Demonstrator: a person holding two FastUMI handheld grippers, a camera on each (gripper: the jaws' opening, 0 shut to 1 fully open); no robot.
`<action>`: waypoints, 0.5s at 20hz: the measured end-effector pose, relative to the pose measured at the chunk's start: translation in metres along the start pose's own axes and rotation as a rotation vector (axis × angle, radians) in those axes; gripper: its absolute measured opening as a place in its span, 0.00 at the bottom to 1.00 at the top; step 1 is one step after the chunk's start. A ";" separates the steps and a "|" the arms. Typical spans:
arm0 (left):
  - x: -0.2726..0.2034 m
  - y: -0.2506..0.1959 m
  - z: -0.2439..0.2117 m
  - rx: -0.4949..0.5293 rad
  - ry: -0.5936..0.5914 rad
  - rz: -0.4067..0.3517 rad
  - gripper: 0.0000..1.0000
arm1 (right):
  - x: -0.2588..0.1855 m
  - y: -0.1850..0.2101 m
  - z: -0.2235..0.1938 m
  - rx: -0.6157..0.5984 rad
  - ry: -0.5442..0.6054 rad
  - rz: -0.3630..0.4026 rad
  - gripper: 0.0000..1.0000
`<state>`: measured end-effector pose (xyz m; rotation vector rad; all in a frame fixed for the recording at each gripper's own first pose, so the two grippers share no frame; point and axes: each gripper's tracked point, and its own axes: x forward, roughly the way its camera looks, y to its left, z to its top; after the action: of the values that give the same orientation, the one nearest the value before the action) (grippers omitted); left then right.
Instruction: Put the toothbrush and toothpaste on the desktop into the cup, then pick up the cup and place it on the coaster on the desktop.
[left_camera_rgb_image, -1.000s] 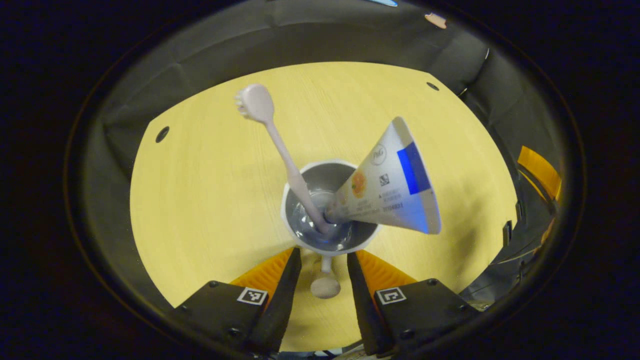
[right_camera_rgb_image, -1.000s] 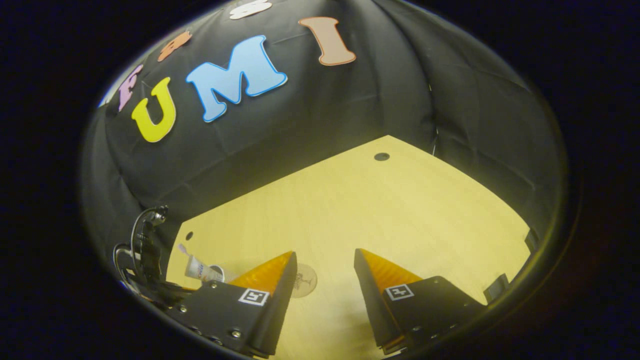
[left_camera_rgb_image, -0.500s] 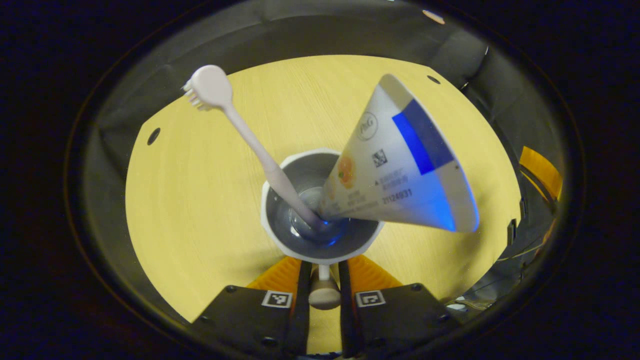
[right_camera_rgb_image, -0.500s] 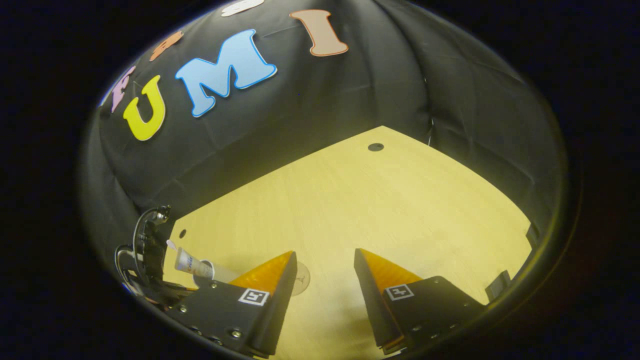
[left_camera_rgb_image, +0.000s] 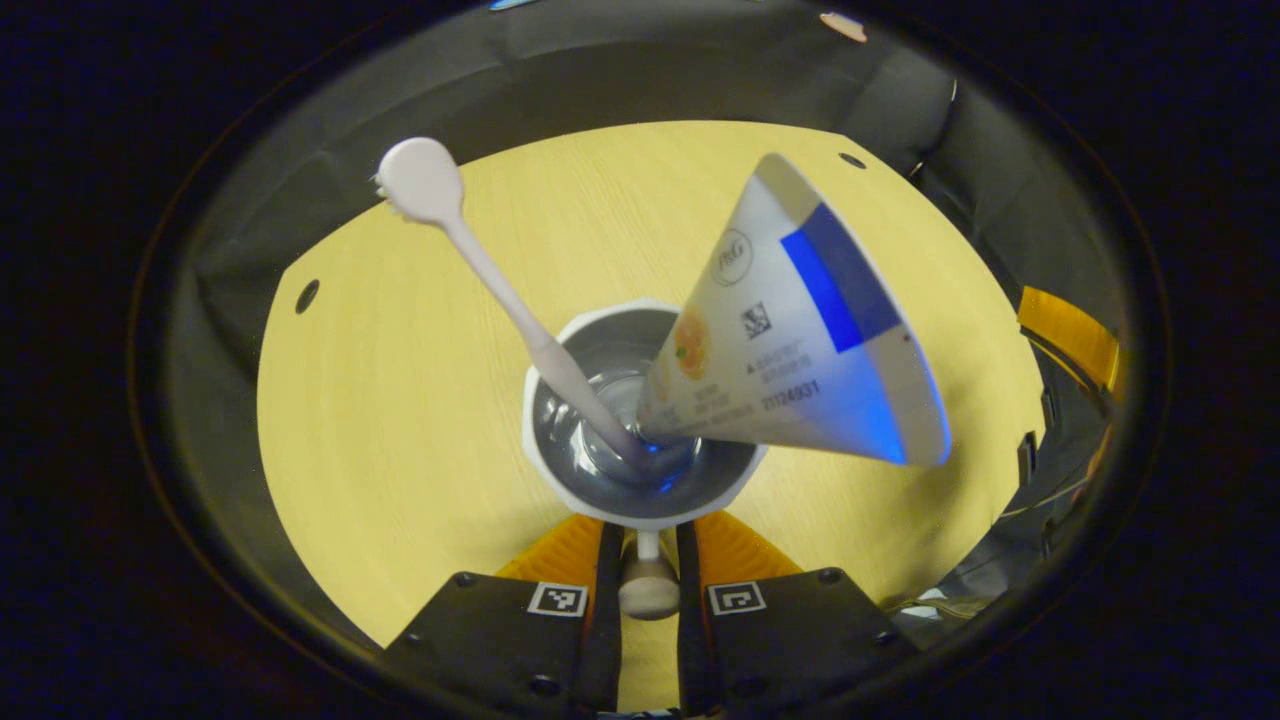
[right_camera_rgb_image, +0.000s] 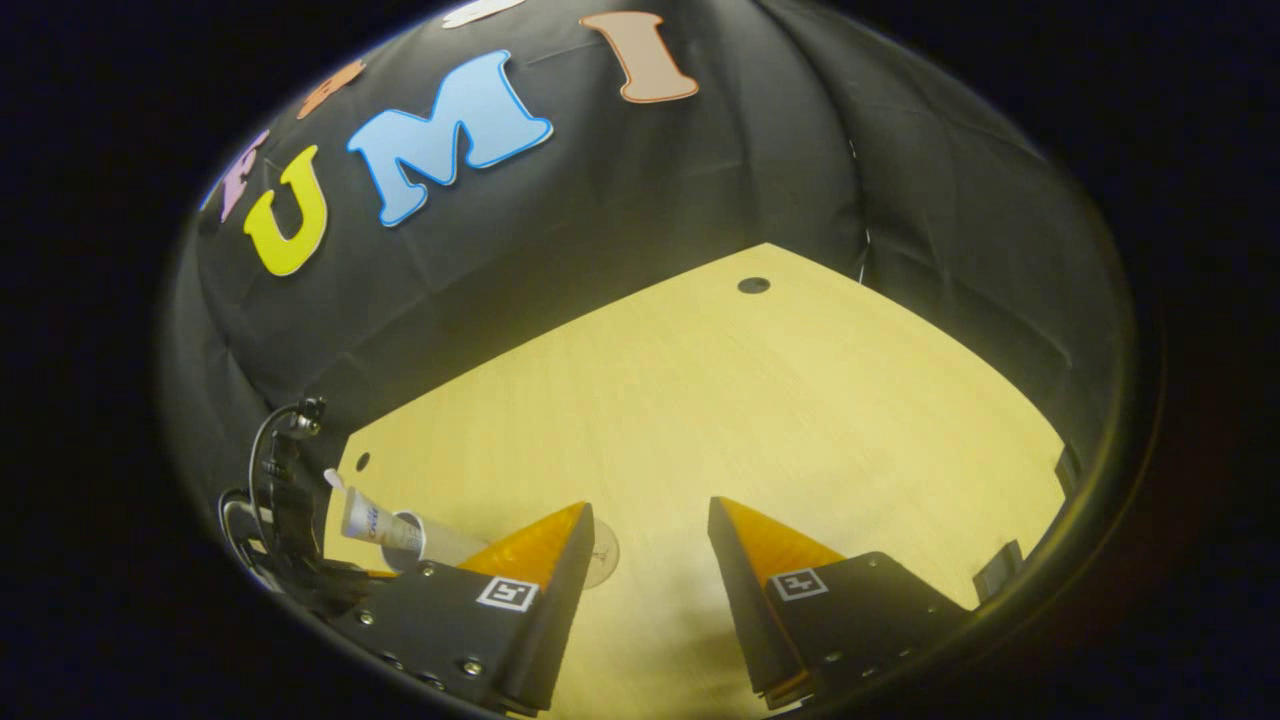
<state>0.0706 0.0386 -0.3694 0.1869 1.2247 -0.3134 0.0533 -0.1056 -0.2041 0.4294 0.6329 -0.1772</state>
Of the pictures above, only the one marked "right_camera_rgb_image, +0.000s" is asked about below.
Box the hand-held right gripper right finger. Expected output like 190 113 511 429
708 497 971 711

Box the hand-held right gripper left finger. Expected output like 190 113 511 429
330 502 596 716

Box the white toothpaste tube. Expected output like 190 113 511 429
340 487 426 554

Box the white cup with wooden handle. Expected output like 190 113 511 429
380 510 493 574

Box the wooden desktop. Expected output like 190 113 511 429
323 243 1069 719

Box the black backdrop cloth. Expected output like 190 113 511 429
165 0 1136 561

